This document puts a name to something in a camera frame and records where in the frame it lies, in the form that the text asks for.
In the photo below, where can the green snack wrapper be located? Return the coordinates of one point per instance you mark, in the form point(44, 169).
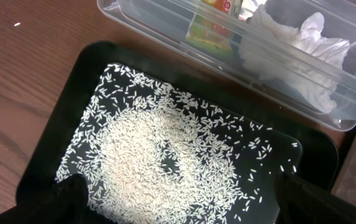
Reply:
point(211, 36)

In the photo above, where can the white cooked rice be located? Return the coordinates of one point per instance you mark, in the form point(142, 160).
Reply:
point(153, 153)

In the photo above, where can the white tissue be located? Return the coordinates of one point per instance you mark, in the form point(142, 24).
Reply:
point(300, 60)

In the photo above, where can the clear plastic waste bin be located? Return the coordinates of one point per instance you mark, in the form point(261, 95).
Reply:
point(167, 23)

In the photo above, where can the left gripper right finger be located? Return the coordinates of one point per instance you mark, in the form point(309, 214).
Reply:
point(302, 202)

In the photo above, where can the black plastic tray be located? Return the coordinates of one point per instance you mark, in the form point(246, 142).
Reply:
point(317, 165)

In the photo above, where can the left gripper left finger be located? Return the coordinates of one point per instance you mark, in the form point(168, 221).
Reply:
point(64, 202)

